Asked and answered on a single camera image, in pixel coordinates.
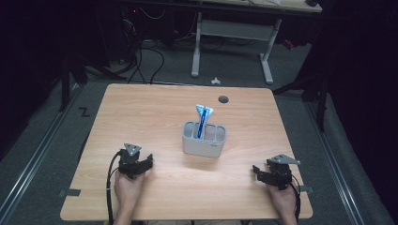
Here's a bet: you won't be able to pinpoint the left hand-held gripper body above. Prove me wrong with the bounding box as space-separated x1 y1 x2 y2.
116 142 145 180

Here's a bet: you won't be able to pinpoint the blue and white toothpaste tube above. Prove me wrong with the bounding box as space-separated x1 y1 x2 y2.
194 103 215 141

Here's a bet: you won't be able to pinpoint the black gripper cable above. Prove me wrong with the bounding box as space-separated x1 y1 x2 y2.
289 181 302 223
105 150 124 225

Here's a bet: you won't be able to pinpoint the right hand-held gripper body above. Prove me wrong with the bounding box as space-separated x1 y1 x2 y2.
264 153 302 191

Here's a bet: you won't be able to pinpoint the grey compartment storage box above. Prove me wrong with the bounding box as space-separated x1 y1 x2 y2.
181 120 228 158

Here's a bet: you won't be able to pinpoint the person's right hand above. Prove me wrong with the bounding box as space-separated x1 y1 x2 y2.
267 183 299 221

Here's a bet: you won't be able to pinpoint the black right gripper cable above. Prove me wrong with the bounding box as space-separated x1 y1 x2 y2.
289 181 302 223

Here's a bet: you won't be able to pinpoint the metal floor rail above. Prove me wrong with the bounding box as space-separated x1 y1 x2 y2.
304 101 366 225
0 83 83 221

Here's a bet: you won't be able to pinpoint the black floor cables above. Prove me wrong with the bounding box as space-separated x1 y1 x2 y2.
122 8 166 85

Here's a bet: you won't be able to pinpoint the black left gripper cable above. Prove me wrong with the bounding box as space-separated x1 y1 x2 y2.
105 150 124 225

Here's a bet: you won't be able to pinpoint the black metal stand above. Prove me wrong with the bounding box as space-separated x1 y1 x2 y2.
271 59 330 133
58 51 126 113

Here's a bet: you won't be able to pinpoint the wooden desk with grey legs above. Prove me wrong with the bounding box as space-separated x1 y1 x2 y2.
125 0 323 85

